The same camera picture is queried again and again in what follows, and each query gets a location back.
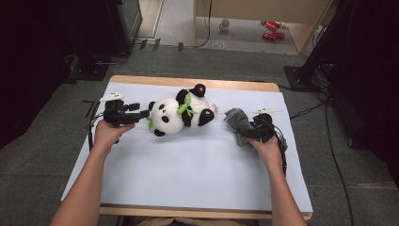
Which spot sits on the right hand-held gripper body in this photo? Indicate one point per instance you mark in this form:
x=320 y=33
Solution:
x=265 y=125

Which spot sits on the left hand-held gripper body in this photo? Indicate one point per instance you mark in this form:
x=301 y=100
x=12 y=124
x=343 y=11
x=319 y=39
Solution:
x=117 y=114

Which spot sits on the grey cloth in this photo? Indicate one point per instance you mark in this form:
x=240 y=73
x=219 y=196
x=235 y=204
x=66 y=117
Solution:
x=238 y=121

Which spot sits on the panda plush toy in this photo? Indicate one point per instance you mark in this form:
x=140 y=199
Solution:
x=171 y=117

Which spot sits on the person's left hand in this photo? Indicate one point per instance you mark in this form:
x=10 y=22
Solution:
x=108 y=136

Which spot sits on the wooden table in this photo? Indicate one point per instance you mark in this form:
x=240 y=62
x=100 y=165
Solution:
x=141 y=80

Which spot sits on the black stand base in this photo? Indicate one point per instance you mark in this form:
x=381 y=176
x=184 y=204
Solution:
x=296 y=78
x=89 y=70

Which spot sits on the black cabinet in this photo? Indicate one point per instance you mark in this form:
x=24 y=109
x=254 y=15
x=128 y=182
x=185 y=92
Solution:
x=125 y=25

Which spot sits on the red can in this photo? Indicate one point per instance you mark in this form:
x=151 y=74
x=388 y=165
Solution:
x=269 y=36
x=270 y=26
x=278 y=24

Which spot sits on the black curtain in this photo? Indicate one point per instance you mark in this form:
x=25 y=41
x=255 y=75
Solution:
x=370 y=78
x=28 y=62

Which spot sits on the person's lap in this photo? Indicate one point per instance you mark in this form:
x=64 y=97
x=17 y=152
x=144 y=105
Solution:
x=188 y=222

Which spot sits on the beige mug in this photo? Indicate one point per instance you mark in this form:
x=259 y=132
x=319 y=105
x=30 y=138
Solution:
x=224 y=25

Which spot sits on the light wooden shelf unit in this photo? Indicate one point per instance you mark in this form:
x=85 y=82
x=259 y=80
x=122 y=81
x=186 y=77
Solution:
x=266 y=9

